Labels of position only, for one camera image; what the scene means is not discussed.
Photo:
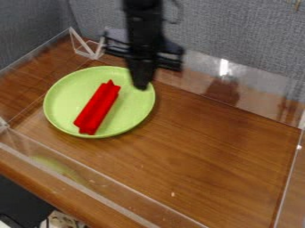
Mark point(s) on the black object under table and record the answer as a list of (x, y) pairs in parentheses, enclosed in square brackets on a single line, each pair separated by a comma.
[(21, 205)]

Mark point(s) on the light green round plate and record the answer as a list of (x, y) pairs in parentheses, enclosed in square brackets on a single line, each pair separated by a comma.
[(72, 91)]

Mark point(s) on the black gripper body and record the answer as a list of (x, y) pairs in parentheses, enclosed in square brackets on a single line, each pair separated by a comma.
[(170, 55)]

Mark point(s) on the clear acrylic corner bracket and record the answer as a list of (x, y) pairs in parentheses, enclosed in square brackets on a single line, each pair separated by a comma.
[(87, 48)]

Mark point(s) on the clear acrylic enclosure walls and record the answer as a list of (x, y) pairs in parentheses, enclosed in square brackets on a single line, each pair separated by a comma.
[(213, 161)]

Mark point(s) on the red star-profile carrot bar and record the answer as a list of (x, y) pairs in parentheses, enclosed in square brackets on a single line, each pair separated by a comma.
[(96, 108)]

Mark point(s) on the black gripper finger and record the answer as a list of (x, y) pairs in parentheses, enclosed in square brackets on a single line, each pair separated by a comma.
[(142, 70)]

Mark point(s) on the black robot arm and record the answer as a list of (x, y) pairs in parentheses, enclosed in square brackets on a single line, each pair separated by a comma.
[(140, 42)]

